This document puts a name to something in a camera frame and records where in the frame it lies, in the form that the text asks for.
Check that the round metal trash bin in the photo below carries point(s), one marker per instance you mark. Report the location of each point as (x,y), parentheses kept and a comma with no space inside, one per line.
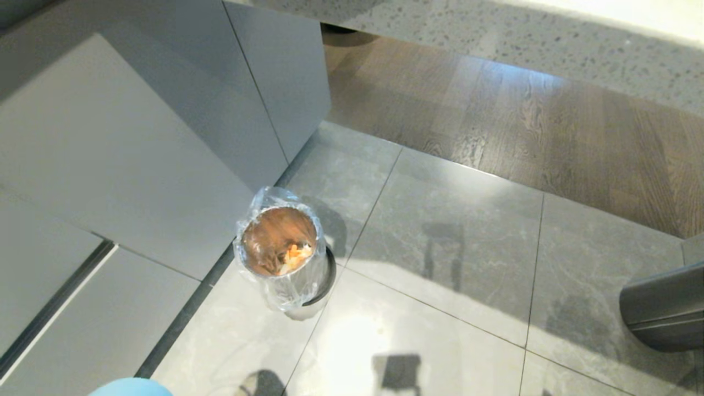
(308,300)

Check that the grey cabinet door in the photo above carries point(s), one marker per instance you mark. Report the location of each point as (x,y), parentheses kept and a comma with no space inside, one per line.
(126,165)

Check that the grey cabinet side panel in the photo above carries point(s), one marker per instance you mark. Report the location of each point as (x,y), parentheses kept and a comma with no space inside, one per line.
(286,71)

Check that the speckled stone countertop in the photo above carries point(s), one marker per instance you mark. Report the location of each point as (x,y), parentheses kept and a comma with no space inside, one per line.
(495,38)

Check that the metal trash can with liner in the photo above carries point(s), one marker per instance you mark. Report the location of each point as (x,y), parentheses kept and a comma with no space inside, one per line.
(286,289)

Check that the orange food scraps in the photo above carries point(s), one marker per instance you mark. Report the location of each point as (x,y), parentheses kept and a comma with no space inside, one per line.
(297,254)

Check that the dark grey curved object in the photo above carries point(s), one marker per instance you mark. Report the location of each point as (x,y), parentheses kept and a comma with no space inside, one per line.
(665,308)

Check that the grey cabinet drawer front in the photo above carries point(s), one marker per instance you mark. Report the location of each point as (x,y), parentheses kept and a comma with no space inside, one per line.
(93,330)

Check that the light blue round object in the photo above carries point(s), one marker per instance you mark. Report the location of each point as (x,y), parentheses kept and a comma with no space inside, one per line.
(132,388)

